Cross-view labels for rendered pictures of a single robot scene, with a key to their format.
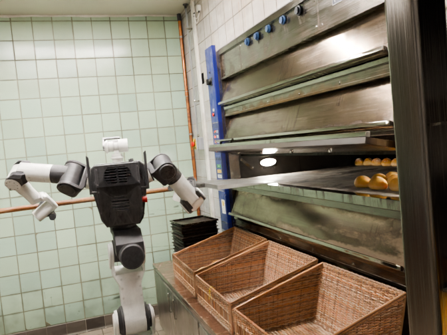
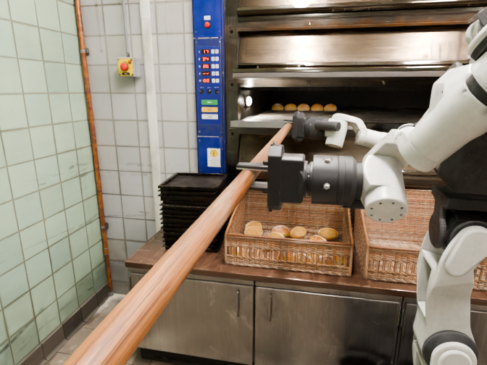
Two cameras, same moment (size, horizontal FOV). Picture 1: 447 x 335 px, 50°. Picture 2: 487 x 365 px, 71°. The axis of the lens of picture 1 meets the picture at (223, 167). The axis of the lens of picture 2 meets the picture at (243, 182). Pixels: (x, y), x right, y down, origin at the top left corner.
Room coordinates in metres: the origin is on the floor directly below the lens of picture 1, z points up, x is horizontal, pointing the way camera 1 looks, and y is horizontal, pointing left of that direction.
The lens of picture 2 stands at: (2.39, 1.57, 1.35)
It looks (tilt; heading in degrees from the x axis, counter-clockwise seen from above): 15 degrees down; 300
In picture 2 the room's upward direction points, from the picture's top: straight up
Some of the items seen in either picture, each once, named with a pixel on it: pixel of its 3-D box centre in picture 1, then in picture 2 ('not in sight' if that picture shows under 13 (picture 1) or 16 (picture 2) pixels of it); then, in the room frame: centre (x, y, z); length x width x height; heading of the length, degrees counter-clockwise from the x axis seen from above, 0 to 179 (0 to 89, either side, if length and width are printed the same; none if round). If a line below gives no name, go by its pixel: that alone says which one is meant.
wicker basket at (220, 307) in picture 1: (253, 281); (422, 232); (2.42, -0.10, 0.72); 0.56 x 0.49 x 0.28; 19
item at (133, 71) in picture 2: (198, 143); (128, 67); (3.93, 0.19, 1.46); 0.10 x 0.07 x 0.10; 19
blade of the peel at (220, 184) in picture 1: (231, 181); (293, 121); (3.05, -0.04, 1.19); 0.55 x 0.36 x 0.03; 18
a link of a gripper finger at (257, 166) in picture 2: not in sight; (253, 164); (2.69, 1.02, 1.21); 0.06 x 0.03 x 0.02; 18
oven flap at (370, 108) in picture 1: (284, 119); (426, 46); (2.52, -0.35, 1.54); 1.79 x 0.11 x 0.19; 19
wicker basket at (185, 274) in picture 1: (217, 258); (290, 221); (2.99, 0.09, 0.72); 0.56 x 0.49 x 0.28; 19
